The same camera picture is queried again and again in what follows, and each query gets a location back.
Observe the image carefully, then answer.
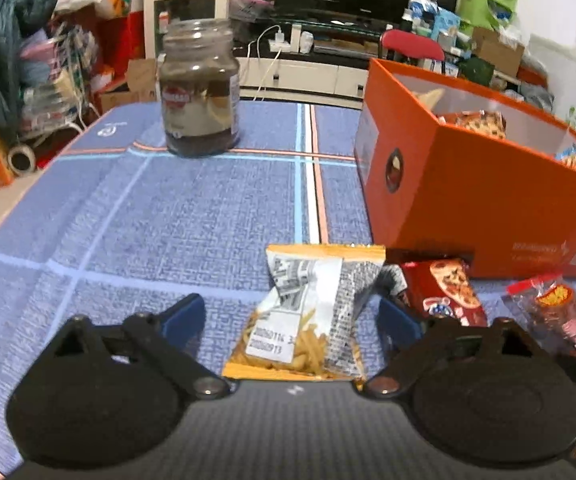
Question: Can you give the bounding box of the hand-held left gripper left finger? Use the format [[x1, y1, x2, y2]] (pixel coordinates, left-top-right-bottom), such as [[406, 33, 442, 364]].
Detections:
[[50, 294, 234, 401]]

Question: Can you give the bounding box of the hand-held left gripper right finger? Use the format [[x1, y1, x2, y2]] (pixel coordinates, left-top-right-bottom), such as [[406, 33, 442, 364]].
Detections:
[[363, 300, 551, 400]]

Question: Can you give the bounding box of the orange fries snack packet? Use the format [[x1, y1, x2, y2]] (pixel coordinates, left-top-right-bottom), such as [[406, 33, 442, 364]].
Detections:
[[222, 244, 387, 382]]

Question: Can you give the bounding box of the orange cardboard box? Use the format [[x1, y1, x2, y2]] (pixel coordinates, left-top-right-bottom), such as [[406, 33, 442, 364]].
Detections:
[[354, 58, 576, 281]]

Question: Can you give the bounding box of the chocolate chip cookie packet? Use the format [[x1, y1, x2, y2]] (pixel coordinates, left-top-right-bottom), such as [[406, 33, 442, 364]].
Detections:
[[454, 111, 508, 139]]

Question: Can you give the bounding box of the pale yellow snack packet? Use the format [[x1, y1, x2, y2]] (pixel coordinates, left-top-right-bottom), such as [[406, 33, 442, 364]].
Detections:
[[414, 88, 447, 109]]

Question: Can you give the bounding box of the red pizza snack packet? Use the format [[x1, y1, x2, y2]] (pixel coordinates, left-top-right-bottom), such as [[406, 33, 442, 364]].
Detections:
[[399, 258, 490, 329]]

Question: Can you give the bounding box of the blue checked tablecloth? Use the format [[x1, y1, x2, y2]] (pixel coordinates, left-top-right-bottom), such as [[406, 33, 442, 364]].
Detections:
[[0, 100, 576, 480]]

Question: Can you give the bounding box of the clear red candy packet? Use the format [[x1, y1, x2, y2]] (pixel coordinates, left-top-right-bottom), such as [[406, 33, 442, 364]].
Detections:
[[504, 274, 576, 363]]

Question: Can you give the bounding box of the tape roll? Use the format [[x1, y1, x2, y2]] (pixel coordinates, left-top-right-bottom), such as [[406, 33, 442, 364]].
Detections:
[[7, 144, 37, 175]]

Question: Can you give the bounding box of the glass coffee jar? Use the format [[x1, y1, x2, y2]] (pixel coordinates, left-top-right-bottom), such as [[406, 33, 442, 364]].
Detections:
[[159, 18, 242, 159]]

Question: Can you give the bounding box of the red folding chair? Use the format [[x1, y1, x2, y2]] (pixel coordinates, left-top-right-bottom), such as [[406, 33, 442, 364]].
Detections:
[[379, 29, 445, 64]]

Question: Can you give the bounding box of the brown cardboard box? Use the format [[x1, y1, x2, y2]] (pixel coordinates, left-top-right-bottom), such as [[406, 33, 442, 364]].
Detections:
[[472, 27, 525, 77]]

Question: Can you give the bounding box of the white power strip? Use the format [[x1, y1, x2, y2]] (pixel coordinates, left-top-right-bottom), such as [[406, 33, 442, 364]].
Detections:
[[267, 25, 315, 55]]

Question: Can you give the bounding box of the glass television stand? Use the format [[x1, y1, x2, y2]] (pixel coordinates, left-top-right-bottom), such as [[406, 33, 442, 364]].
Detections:
[[233, 16, 404, 58]]

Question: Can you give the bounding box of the white glass-door cabinet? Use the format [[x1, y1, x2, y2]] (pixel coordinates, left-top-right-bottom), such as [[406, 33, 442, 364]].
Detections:
[[142, 0, 230, 59]]

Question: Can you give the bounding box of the teal puffer jacket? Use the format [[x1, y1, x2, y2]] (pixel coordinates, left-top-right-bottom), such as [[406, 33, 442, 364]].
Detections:
[[0, 0, 60, 132]]

